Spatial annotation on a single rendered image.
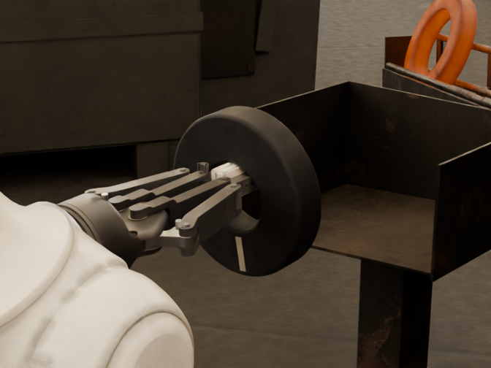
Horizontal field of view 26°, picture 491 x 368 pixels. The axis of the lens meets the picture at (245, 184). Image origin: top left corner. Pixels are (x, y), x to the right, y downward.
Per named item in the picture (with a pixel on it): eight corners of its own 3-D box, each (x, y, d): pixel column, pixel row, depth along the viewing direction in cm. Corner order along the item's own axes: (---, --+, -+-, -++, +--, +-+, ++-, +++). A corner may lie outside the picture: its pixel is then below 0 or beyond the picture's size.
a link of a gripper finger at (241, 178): (209, 186, 91) (234, 195, 90) (248, 169, 95) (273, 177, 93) (210, 202, 92) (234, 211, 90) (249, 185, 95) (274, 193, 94)
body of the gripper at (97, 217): (36, 280, 86) (123, 242, 92) (105, 312, 81) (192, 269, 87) (26, 195, 83) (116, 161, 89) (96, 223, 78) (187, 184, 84)
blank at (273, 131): (185, 99, 100) (159, 109, 98) (313, 109, 90) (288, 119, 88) (208, 252, 105) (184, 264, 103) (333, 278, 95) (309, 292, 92)
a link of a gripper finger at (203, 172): (120, 248, 87) (109, 244, 88) (213, 204, 95) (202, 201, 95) (117, 204, 85) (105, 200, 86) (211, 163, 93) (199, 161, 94)
